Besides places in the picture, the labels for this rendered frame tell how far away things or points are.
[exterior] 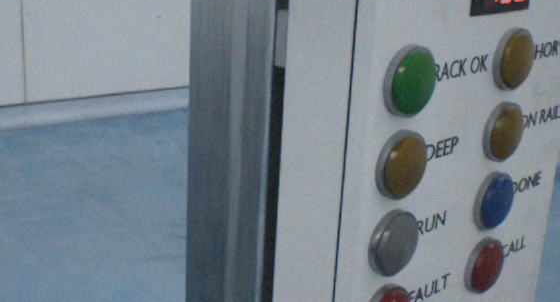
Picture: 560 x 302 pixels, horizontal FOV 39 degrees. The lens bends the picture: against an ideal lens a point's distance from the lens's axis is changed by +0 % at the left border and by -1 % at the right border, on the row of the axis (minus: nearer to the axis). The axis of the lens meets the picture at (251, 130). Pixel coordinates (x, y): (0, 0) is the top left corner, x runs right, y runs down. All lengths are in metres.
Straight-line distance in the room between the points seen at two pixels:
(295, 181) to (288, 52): 0.06
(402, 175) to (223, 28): 0.11
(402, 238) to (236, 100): 0.10
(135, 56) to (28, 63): 0.54
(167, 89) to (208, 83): 3.75
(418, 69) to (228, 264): 0.15
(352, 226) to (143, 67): 3.75
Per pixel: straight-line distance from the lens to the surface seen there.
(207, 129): 0.40
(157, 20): 4.06
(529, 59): 0.40
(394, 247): 0.35
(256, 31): 0.36
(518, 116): 0.40
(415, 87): 0.33
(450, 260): 0.41
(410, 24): 0.33
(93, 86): 3.99
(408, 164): 0.34
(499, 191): 0.41
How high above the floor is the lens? 1.14
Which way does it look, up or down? 17 degrees down
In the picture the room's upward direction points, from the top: 2 degrees clockwise
